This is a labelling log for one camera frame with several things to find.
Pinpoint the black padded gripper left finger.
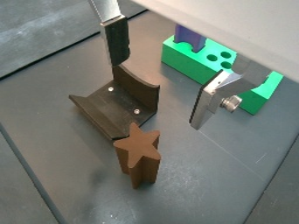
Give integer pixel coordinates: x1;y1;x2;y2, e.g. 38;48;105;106
89;0;130;67

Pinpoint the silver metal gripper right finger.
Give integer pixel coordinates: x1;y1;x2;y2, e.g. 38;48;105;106
190;54;271;130

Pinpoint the brown star-shaped block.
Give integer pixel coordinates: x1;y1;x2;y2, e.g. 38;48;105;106
114;122;162;189

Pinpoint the green shape sorting board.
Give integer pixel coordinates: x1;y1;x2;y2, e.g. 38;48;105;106
162;36;285;115

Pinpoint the purple rectangular notched block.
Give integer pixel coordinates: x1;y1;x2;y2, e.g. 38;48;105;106
174;24;207;53

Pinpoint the black curved block holder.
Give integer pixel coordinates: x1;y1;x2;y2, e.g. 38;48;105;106
70;65;161;140

